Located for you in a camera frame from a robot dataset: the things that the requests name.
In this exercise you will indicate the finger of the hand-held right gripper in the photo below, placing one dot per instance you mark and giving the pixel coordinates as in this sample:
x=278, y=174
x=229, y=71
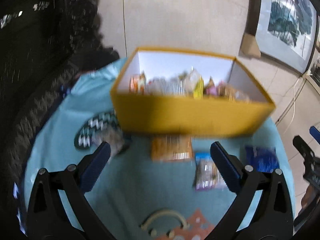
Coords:
x=315, y=133
x=308, y=157

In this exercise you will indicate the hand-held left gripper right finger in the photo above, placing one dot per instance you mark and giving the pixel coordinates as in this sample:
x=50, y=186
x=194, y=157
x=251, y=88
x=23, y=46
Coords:
x=225, y=166

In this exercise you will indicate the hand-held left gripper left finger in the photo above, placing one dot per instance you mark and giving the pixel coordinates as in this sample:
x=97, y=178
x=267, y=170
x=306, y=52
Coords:
x=96, y=166

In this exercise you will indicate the yellow cardboard box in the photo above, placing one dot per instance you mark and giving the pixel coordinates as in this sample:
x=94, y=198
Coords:
x=190, y=116

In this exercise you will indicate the orange bread packet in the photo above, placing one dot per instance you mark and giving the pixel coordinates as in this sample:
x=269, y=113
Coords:
x=137, y=84

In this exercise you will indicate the clear packet with barcode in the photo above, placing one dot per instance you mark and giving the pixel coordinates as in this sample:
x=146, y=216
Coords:
x=162, y=87

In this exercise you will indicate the purple edged snack packet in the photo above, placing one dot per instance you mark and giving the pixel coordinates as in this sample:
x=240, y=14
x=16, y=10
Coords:
x=206, y=173

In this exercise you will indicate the grey clear snack packet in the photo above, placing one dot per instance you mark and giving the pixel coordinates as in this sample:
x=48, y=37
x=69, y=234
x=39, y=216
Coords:
x=113, y=140

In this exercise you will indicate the blue snack packet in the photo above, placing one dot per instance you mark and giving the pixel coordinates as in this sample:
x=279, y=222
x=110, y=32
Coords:
x=261, y=159

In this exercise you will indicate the orange cracker packet with barcode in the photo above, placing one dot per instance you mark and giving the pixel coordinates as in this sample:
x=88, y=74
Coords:
x=171, y=149

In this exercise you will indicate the cardboard corner protector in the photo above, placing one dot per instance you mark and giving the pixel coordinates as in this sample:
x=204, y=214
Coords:
x=307, y=73
x=250, y=46

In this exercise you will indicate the light blue printed tablecloth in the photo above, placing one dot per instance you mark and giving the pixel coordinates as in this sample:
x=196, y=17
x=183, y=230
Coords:
x=155, y=187

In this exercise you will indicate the framed ink painting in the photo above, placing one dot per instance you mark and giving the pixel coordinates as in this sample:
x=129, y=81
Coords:
x=316, y=70

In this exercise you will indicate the framed lotus painting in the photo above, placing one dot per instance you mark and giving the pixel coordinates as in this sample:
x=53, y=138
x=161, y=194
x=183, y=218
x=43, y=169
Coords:
x=285, y=25

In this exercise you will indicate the dark carved wooden screen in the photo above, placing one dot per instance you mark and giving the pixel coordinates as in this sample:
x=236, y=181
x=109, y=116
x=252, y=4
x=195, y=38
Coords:
x=27, y=55

